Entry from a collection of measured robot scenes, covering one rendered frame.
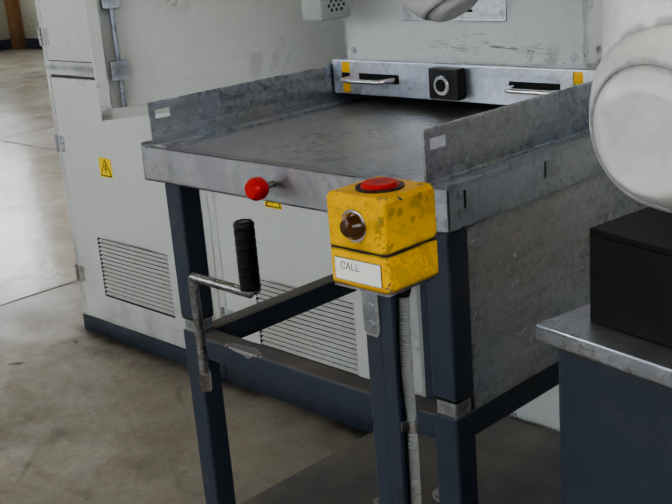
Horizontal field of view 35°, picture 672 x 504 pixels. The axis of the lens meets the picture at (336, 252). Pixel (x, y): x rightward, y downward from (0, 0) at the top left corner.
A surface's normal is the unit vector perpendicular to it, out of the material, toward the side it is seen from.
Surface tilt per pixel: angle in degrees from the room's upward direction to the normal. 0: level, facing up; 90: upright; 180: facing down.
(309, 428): 0
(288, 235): 90
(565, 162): 90
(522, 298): 90
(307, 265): 90
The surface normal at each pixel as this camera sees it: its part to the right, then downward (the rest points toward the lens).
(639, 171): -0.72, 0.36
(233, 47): 0.31, 0.26
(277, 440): -0.07, -0.95
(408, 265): 0.71, 0.15
